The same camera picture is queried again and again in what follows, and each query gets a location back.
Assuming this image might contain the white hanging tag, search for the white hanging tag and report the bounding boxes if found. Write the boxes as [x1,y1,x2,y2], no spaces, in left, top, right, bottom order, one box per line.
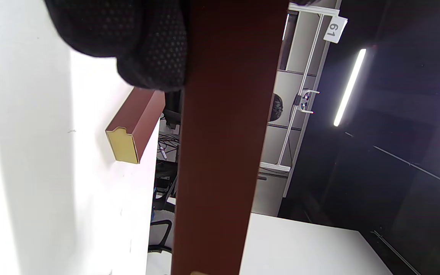
[323,16,348,44]

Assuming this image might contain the brown storage box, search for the brown storage box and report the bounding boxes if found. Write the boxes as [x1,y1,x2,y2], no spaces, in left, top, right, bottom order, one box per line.
[105,87,166,165]
[170,0,290,275]

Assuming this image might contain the person's left hand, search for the person's left hand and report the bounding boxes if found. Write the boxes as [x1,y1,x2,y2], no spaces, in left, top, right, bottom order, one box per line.
[44,0,188,92]

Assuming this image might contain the ceiling strip light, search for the ceiling strip light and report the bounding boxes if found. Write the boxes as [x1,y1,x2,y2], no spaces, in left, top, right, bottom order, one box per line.
[333,48,368,128]

